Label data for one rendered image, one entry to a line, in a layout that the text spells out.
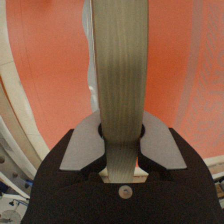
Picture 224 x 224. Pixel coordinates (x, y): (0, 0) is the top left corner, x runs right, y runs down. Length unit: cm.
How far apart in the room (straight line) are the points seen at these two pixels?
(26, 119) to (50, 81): 12
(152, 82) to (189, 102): 8
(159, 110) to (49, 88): 20
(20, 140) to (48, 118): 10
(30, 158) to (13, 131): 9
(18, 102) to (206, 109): 38
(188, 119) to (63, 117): 24
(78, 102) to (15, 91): 14
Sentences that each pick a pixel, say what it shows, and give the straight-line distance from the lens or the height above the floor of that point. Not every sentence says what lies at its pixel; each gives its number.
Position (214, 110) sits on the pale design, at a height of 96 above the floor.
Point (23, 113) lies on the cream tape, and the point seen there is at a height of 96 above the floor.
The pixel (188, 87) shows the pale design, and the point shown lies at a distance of 20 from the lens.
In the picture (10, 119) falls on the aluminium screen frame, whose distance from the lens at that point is 28.
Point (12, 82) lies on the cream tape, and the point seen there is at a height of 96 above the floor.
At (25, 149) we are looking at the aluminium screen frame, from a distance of 32.
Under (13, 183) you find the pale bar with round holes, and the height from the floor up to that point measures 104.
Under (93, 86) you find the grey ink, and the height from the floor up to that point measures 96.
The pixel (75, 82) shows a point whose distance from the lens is 17.
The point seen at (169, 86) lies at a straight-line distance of 18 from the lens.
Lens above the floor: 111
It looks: 61 degrees down
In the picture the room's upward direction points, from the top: 176 degrees counter-clockwise
